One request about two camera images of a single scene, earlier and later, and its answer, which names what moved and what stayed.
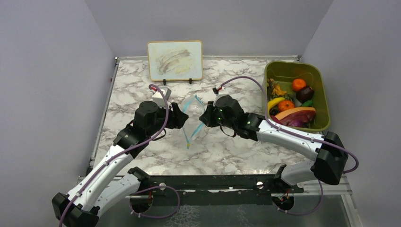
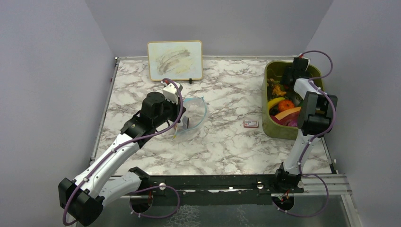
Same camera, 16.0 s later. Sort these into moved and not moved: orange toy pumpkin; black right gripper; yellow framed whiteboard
Moved: black right gripper
Not moved: yellow framed whiteboard; orange toy pumpkin
